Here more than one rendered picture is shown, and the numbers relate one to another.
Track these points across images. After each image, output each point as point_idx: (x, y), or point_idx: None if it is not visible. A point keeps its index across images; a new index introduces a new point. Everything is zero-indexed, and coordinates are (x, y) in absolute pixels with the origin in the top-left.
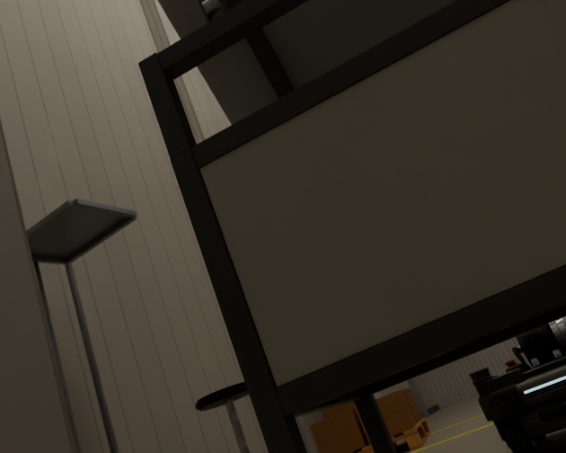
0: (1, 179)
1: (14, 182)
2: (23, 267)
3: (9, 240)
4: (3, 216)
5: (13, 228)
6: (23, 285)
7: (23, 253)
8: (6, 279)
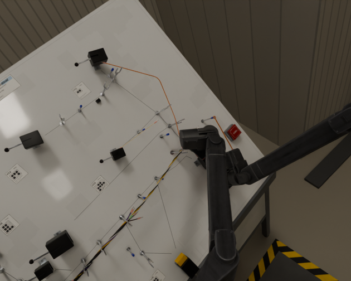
0: (312, 7)
1: (320, 8)
2: (308, 55)
3: (305, 42)
4: (306, 29)
5: (310, 37)
6: (306, 62)
7: (311, 49)
8: (298, 58)
